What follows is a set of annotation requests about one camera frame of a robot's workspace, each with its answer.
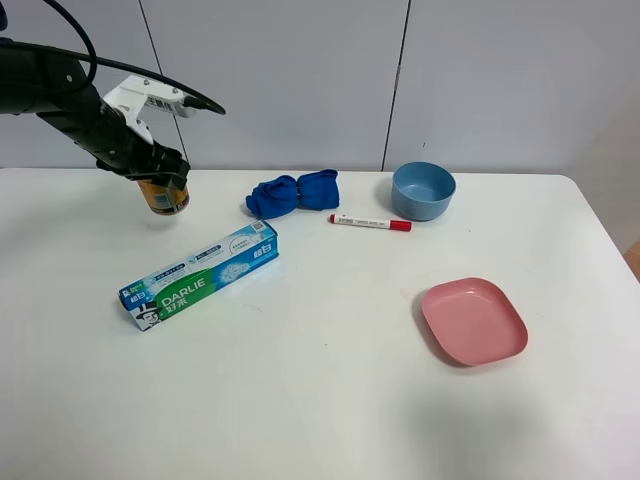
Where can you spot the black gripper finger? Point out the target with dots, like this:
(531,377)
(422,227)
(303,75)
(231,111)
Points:
(166,168)

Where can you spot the Darlie toothpaste box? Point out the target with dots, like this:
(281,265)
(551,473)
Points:
(160,295)

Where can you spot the red and white marker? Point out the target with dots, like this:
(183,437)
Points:
(394,225)

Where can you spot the pink plastic plate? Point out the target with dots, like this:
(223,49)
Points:
(473,322)

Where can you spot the blue cloth bundle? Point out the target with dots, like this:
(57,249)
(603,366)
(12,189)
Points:
(315,191)

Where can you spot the yellow drink can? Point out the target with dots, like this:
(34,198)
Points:
(165,201)

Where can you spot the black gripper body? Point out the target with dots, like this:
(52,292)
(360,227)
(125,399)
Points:
(119,149)

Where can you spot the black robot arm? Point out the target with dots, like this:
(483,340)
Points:
(57,90)

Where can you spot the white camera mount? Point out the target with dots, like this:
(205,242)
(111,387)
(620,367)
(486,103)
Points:
(134,93)

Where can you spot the blue plastic bowl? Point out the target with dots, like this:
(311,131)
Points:
(421,191)

